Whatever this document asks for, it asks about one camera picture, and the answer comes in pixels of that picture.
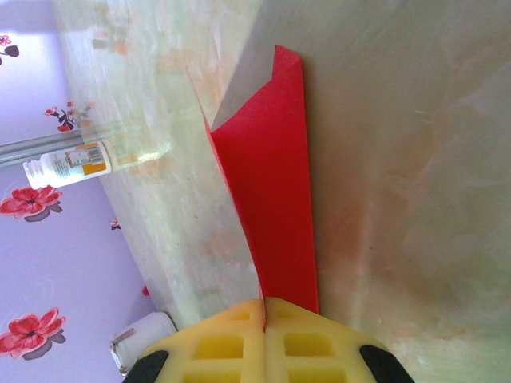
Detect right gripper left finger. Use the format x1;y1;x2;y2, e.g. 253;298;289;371
121;296;267;383

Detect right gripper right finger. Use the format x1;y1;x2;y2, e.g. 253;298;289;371
263;296;417;383

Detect red paper sheet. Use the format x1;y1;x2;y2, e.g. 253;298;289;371
184;43;320;316

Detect white zip pouch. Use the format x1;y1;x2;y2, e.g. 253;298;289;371
109;310;179;378

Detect white pill bottle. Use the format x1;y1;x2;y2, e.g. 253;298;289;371
22;141;113;191

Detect aluminium table side rail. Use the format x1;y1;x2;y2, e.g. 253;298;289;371
0;129;87;168

